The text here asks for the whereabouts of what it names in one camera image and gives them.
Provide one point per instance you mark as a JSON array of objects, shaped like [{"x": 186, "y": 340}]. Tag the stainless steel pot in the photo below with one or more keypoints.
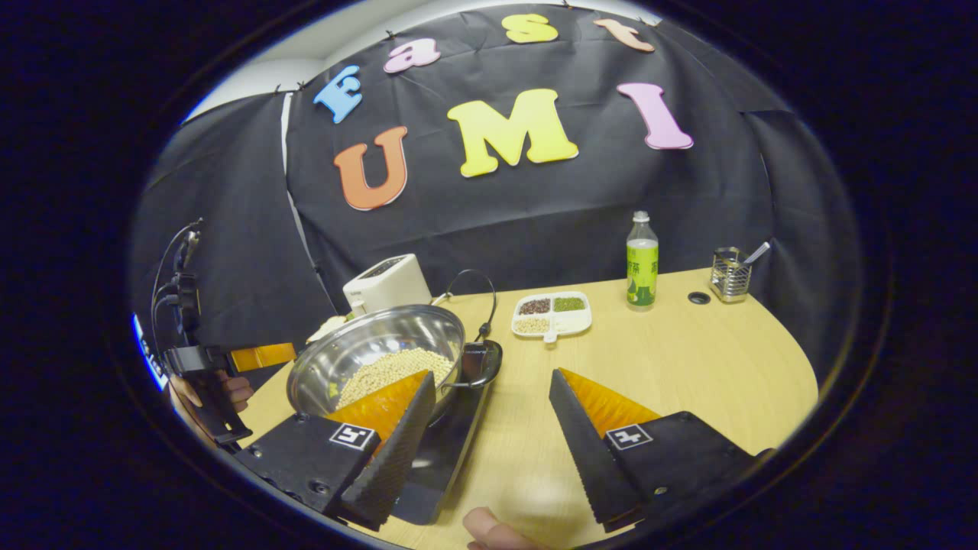
[{"x": 382, "y": 336}]

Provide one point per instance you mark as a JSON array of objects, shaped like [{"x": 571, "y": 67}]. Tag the computer monitor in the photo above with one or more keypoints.
[{"x": 145, "y": 355}]

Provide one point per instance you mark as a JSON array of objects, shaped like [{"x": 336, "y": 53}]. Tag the white toaster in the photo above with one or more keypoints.
[{"x": 386, "y": 286}]

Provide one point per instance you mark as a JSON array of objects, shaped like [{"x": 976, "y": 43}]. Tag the black induction cooktop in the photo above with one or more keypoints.
[{"x": 451, "y": 443}]

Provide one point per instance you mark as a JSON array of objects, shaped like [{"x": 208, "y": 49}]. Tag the bread slice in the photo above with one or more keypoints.
[{"x": 327, "y": 328}]

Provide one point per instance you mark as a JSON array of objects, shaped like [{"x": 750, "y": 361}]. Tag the white divided tray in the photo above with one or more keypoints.
[{"x": 550, "y": 315}]

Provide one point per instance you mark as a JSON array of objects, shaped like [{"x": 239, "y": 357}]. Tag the green label drink bottle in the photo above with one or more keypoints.
[{"x": 642, "y": 275}]

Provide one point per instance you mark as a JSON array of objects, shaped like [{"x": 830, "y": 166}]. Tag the metal spoon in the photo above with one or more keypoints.
[{"x": 758, "y": 252}]

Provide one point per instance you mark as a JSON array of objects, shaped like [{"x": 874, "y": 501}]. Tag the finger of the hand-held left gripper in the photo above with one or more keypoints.
[{"x": 263, "y": 357}]

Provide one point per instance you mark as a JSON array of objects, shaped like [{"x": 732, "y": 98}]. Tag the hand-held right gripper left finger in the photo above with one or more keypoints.
[{"x": 397, "y": 458}]

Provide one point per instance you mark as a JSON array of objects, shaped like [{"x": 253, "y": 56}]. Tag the pile of soybeans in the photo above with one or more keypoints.
[{"x": 390, "y": 370}]

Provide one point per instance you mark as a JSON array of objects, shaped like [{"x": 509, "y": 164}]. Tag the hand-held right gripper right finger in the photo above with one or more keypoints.
[{"x": 584, "y": 458}]

